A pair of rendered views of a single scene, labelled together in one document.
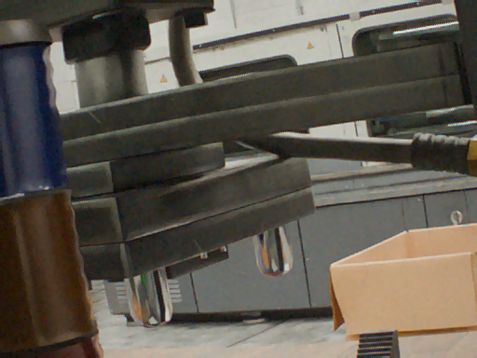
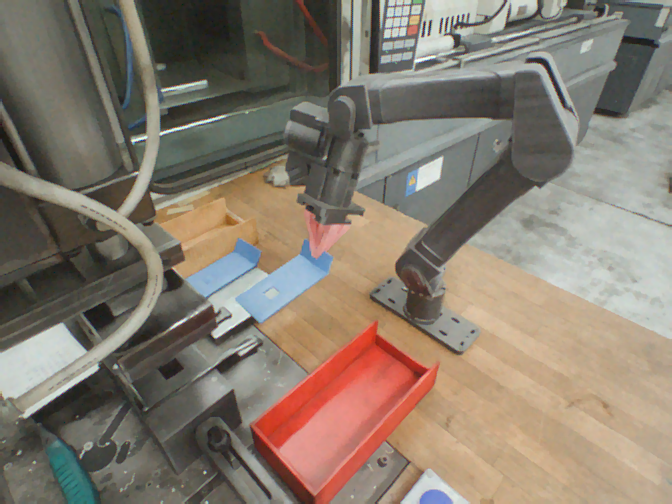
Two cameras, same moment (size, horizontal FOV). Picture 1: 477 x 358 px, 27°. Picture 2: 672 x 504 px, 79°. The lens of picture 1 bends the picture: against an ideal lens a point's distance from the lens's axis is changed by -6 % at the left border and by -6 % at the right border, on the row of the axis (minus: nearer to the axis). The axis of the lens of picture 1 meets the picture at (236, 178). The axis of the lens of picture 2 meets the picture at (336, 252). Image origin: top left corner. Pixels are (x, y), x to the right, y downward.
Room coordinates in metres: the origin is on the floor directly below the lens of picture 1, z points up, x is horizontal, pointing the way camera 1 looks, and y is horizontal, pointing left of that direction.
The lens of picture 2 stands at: (0.84, -0.22, 1.45)
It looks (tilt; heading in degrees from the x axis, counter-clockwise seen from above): 38 degrees down; 103
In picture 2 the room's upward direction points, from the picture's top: straight up
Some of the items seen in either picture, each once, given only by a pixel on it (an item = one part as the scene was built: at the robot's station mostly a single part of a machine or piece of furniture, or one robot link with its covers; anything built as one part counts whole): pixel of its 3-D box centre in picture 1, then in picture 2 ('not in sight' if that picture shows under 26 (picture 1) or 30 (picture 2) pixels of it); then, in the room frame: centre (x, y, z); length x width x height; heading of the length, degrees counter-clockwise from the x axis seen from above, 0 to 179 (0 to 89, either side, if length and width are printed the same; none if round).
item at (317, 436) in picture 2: not in sight; (350, 403); (0.79, 0.09, 0.93); 0.25 x 0.12 x 0.06; 59
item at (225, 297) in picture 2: not in sight; (228, 293); (0.52, 0.28, 0.91); 0.17 x 0.16 x 0.02; 149
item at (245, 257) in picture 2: not in sight; (220, 267); (0.49, 0.32, 0.93); 0.15 x 0.07 x 0.03; 62
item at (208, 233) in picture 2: not in sight; (190, 244); (0.39, 0.38, 0.93); 0.25 x 0.13 x 0.08; 59
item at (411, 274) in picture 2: not in sight; (424, 269); (0.87, 0.31, 1.00); 0.09 x 0.06 x 0.06; 74
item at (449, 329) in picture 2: not in sight; (424, 298); (0.88, 0.31, 0.94); 0.20 x 0.07 x 0.08; 149
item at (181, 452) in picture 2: not in sight; (168, 386); (0.53, 0.06, 0.94); 0.20 x 0.10 x 0.07; 149
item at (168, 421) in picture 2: not in sight; (160, 367); (0.53, 0.06, 0.98); 0.20 x 0.10 x 0.01; 149
